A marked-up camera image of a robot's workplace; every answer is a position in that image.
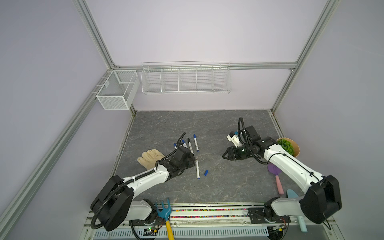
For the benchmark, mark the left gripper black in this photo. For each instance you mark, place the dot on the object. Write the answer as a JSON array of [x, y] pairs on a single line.
[[191, 159]]

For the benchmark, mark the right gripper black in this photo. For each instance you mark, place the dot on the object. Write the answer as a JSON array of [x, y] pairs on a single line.
[[234, 156]]

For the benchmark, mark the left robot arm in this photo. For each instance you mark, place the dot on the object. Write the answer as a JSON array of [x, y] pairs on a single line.
[[115, 203]]

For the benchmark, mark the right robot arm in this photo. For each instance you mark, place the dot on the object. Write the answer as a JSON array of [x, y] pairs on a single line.
[[322, 196]]

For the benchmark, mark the beige cloth glove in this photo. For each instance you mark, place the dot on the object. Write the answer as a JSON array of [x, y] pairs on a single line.
[[149, 158]]

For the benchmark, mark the potted green plant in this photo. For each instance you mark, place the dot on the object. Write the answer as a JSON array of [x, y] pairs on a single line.
[[289, 146]]

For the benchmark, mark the light blue garden trowel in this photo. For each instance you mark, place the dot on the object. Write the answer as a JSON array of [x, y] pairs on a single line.
[[292, 196]]

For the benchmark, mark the white mesh cube basket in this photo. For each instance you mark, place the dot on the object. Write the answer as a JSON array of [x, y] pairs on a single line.
[[119, 90]]

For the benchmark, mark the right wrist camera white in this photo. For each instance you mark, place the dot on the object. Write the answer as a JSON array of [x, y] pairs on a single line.
[[234, 138]]

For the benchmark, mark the purple trowel pink handle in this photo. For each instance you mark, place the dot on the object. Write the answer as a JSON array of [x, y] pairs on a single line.
[[276, 171]]

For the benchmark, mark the blue garden rake yellow handle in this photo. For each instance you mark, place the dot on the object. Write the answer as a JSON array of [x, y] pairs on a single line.
[[164, 212]]

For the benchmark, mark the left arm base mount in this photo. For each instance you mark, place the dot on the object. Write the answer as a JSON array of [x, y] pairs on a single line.
[[152, 220]]

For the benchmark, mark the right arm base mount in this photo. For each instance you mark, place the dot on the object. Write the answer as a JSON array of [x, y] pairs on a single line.
[[262, 215]]

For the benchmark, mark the white wire wall shelf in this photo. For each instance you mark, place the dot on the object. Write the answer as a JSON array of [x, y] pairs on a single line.
[[186, 77]]

